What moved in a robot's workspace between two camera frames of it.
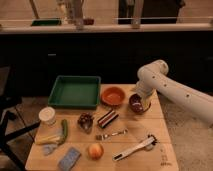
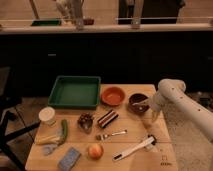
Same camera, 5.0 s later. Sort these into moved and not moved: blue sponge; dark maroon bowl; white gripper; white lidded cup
Moved: white gripper
Not moved: blue sponge; dark maroon bowl; white lidded cup
